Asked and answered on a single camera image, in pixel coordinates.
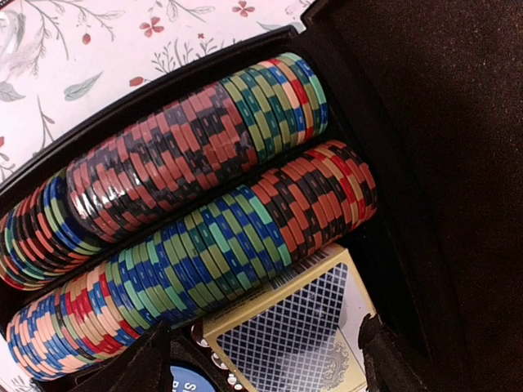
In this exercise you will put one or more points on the green poker chip row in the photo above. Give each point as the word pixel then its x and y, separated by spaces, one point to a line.
pixel 158 164

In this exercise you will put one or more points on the playing card deck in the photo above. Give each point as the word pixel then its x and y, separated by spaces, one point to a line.
pixel 298 332

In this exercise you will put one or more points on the black poker case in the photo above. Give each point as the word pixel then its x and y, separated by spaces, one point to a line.
pixel 428 92

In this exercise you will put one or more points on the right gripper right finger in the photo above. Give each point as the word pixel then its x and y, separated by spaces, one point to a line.
pixel 390 363

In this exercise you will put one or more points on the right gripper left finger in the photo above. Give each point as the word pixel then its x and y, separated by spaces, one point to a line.
pixel 142 367

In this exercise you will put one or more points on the red dice row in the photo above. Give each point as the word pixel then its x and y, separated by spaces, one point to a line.
pixel 196 334

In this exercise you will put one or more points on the blue small blind button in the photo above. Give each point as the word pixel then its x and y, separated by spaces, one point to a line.
pixel 186 380

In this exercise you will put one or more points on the clear dealer button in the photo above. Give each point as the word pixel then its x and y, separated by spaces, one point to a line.
pixel 12 31

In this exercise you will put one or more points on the teal orange chip row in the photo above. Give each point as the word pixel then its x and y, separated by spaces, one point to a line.
pixel 197 263

